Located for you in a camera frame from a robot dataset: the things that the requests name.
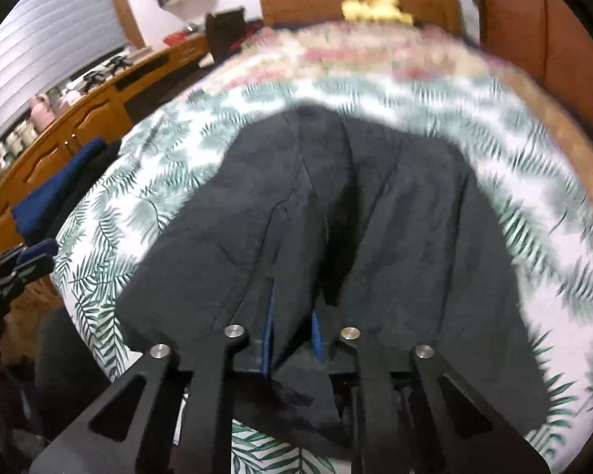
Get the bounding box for grey window blind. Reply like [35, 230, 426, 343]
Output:
[0, 0, 129, 145]

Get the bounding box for yellow plush toy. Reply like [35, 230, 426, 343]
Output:
[341, 0, 417, 25]

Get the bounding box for blue cloth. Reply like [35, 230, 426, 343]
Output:
[12, 138, 110, 248]

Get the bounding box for red dark cloth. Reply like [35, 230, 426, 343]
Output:
[227, 24, 264, 53]

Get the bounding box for pink bottle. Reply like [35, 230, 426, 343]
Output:
[30, 96, 53, 132]

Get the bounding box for wooden desk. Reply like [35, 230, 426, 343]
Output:
[0, 34, 211, 258]

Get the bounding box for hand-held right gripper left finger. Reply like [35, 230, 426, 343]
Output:
[28, 291, 278, 474]

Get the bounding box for black hand grip tools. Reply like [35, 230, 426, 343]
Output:
[81, 56, 135, 90]

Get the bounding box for dark grey jacket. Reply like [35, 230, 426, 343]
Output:
[116, 103, 549, 461]

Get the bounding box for dark chair back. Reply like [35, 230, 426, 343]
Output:
[205, 7, 249, 61]

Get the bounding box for leaf print bedsheet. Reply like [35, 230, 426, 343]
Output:
[53, 79, 593, 474]

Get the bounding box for wooden louvered wardrobe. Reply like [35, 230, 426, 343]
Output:
[467, 0, 593, 124]

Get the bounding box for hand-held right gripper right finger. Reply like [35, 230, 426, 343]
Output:
[310, 312, 549, 474]

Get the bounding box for floral blanket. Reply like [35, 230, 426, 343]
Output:
[198, 22, 593, 218]

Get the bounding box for row of white jars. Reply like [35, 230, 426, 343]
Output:
[0, 127, 36, 165]

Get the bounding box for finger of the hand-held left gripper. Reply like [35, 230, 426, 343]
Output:
[0, 271, 35, 312]
[0, 239, 59, 282]

